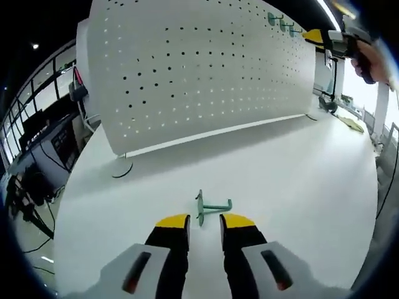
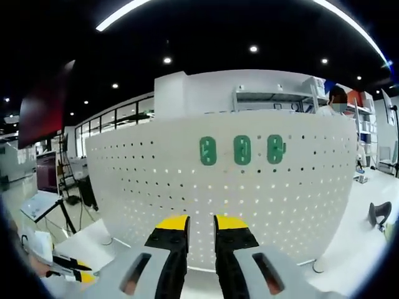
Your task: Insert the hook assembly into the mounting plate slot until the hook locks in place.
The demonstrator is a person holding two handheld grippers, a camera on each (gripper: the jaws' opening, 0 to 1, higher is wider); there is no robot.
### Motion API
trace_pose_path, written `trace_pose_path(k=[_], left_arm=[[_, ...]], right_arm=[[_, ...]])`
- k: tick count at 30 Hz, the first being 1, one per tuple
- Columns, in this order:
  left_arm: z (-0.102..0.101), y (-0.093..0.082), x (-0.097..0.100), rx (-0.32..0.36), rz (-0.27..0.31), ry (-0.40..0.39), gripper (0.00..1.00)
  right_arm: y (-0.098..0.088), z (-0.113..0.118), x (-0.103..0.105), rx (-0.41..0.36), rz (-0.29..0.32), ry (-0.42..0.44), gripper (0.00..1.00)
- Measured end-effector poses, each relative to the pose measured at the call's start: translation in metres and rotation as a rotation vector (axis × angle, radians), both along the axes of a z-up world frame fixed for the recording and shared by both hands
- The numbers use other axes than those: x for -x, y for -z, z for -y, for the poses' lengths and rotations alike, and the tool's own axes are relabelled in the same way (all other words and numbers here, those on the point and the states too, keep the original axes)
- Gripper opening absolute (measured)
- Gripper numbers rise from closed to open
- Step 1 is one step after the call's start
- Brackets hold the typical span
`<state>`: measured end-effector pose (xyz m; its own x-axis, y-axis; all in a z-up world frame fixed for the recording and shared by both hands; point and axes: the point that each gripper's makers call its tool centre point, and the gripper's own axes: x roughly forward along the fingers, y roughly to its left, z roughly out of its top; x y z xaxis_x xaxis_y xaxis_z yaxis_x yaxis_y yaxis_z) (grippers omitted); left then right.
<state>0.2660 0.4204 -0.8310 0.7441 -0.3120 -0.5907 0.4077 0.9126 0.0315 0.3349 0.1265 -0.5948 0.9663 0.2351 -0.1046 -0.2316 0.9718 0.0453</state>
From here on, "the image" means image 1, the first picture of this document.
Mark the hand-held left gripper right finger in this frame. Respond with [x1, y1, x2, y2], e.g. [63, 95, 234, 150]
[219, 213, 325, 299]

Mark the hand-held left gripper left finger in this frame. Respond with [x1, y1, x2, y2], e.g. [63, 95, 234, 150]
[99, 213, 191, 299]

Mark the white perforated mounting plate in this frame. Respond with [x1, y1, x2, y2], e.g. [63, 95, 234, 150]
[84, 0, 317, 179]

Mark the person's right hand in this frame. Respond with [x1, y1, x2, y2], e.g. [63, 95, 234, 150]
[350, 40, 393, 85]

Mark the black curved device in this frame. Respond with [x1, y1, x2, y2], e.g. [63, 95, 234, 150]
[317, 95, 338, 113]

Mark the yellowish cloth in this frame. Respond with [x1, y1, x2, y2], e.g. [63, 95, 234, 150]
[335, 114, 365, 134]

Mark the black floor stand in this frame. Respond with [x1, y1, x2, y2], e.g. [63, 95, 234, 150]
[6, 173, 55, 237]

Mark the dark workbench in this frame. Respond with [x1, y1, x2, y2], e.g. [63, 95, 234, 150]
[18, 110, 82, 178]

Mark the black computer monitor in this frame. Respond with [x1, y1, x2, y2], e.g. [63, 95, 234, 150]
[20, 108, 57, 147]

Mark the grey power adapter box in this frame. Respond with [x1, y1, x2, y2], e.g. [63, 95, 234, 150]
[69, 67, 89, 102]

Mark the black camera stand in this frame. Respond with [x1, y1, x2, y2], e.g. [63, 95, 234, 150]
[324, 49, 341, 101]

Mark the white cable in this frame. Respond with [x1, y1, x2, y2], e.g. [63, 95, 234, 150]
[77, 99, 102, 133]

